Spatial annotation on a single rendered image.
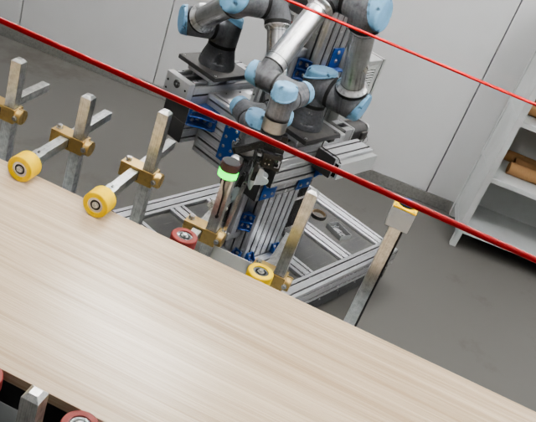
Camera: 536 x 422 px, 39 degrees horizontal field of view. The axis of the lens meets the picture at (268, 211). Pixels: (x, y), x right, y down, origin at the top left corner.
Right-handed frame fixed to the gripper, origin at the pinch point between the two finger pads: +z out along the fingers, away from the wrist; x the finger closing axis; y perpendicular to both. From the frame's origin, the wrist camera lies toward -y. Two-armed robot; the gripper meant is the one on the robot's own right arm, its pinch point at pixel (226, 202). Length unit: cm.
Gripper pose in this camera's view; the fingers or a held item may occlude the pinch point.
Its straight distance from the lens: 261.0
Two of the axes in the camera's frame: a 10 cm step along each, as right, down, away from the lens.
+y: 3.0, -4.2, 8.5
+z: -3.1, 8.1, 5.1
